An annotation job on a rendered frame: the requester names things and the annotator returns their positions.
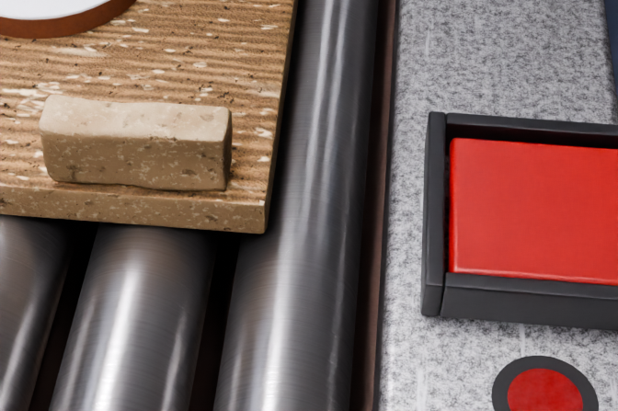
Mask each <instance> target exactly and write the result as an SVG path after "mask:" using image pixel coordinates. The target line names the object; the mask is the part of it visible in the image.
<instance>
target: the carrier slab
mask: <svg viewBox="0 0 618 411"><path fill-rule="evenodd" d="M298 1H299V0H136V1H135V3H133V4H132V5H131V6H130V7H129V8H128V9H127V10H125V11H124V12H123V13H121V14H120V15H119V16H117V17H115V18H113V19H112V20H111V21H109V22H107V23H105V24H103V25H101V26H98V27H96V28H94V29H90V30H87V31H84V32H81V33H77V34H74V35H69V36H64V37H59V38H50V39H22V38H14V37H8V36H4V35H0V214H5V215H17V216H29V217H41V218H53V219H66V220H78V221H90V222H103V223H127V224H139V225H151V226H163V227H175V228H188V229H200V230H212V231H224V232H236V233H249V234H264V232H265V231H266V229H267V227H268V220H269V207H270V201H271V194H272V187H273V180H274V174H275V167H276V160H277V153H278V147H279V140H280V127H281V121H282V114H283V107H284V100H285V94H286V87H287V80H288V73H289V67H290V60H291V54H292V41H293V34H294V28H295V20H296V14H297V7H298ZM50 95H61V96H67V97H77V98H82V99H88V100H97V101H108V102H118V103H155V102H157V103H171V104H184V105H197V106H211V107H225V108H228V109H230V110H231V113H232V123H233V143H232V163H231V168H230V173H229V179H228V184H227V187H226V189H225V190H223V191H201V190H167V189H151V188H141V187H135V186H130V185H124V184H95V183H79V182H67V181H57V180H53V179H51V178H50V176H49V175H48V172H47V169H46V166H45V163H44V160H43V153H42V146H41V139H40V133H39V121H40V117H41V114H42V111H43V109H44V105H45V101H46V99H47V98H48V97H49V96H50Z"/></svg>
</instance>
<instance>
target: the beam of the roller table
mask: <svg viewBox="0 0 618 411"><path fill-rule="evenodd" d="M431 111H440V112H444V113H445V115H446V114H447V113H449V112H452V113H465V114H477V115H490V116H503V117H515V118H528V119H540V120H564V121H577V122H589V123H602V124H614V125H618V101H617V94H616V87H615V80H614V72H613V66H612V52H611V45H610V38H609V30H608V24H607V17H606V10H605V3H604V0H395V28H394V45H393V60H392V77H391V93H390V109H389V126H388V142H387V158H386V174H385V191H384V206H383V238H382V254H381V271H380V287H379V303H378V319H377V336H376V351H375V368H374V384H373V400H372V411H494V409H493V406H492V400H491V392H492V386H493V383H494V381H495V379H496V377H497V375H498V373H499V372H500V371H501V370H502V369H503V368H504V367H505V366H506V365H507V364H509V363H511V362H512V361H514V360H516V359H519V358H522V357H527V356H532V355H543V356H548V357H554V358H557V359H560V360H563V361H565V362H567V363H569V364H571V365H573V366H574V367H575V368H577V369H578V370H579V371H581V372H582V373H583V374H584V375H585V376H586V377H587V378H588V380H589V382H590V383H591V385H592V386H593V388H594V390H595V392H596V395H597V396H598V401H599V411H618V331H609V330H598V329H587V328H575V327H563V326H552V325H531V324H519V323H508V322H497V321H486V320H474V319H463V318H451V317H442V316H440V313H439V314H438V315H437V316H428V315H422V314H421V312H420V287H421V254H422V220H423V186H424V153H425V138H426V131H427V124H428V117H429V113H430V112H431Z"/></svg>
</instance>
